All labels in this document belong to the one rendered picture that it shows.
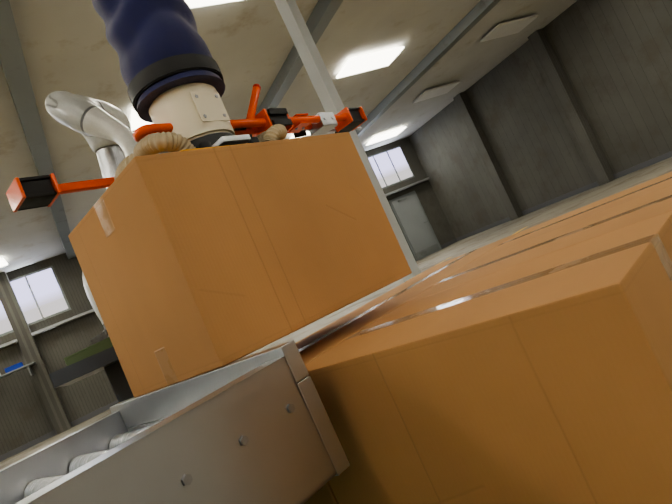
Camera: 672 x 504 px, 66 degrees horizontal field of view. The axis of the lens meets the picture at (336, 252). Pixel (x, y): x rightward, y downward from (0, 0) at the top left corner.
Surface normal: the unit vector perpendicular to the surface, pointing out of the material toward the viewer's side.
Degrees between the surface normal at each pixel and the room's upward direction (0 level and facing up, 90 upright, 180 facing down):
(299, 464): 90
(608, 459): 90
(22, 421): 90
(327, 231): 90
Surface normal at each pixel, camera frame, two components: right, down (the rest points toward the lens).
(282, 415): 0.66, -0.33
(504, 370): -0.62, 0.25
